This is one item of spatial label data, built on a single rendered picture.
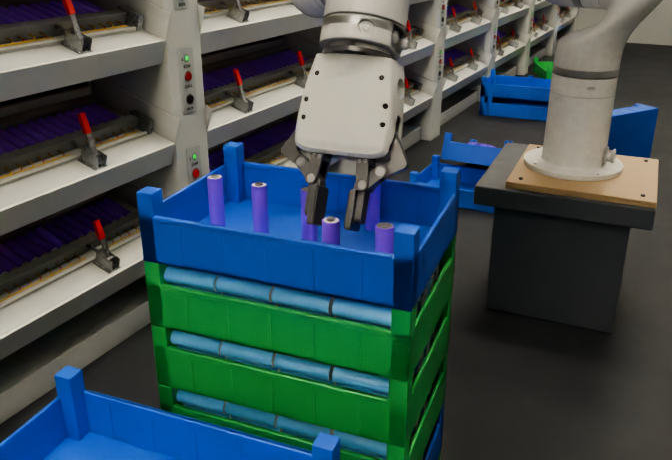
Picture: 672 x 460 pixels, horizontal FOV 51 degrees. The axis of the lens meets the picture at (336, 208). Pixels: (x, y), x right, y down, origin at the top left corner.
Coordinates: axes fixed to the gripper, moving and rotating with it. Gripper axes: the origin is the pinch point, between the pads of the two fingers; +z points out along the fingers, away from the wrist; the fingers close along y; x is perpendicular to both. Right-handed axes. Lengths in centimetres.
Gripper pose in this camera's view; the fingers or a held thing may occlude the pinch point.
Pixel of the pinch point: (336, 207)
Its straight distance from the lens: 69.8
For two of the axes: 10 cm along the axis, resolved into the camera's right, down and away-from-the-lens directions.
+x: -3.3, -0.8, -9.4
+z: -1.5, 9.9, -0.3
